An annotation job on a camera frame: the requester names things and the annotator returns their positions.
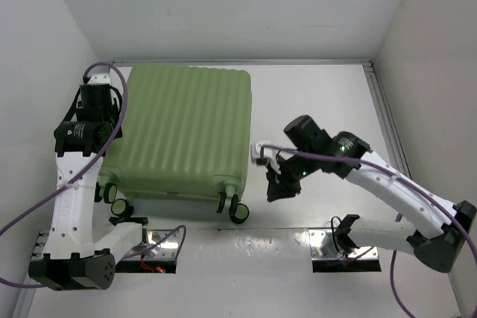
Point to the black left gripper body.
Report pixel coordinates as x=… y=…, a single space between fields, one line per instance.
x=116 y=133

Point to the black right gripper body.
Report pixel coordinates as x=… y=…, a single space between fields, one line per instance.
x=295 y=167

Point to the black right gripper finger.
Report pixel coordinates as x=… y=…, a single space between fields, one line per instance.
x=288 y=189
x=274 y=189

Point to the green hardshell suitcase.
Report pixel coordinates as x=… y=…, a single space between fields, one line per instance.
x=185 y=135

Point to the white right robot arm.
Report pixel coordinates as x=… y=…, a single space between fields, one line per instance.
x=435 y=229

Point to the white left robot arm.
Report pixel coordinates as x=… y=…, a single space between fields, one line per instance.
x=70 y=259

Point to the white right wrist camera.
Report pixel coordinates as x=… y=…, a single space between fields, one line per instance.
x=263 y=155

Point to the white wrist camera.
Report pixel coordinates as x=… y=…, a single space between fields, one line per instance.
x=263 y=155
x=95 y=80

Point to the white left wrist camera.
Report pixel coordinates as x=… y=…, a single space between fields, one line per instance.
x=95 y=80

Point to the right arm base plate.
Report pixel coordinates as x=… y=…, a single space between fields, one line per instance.
x=323 y=249

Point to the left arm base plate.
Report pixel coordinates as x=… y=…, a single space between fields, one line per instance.
x=156 y=246

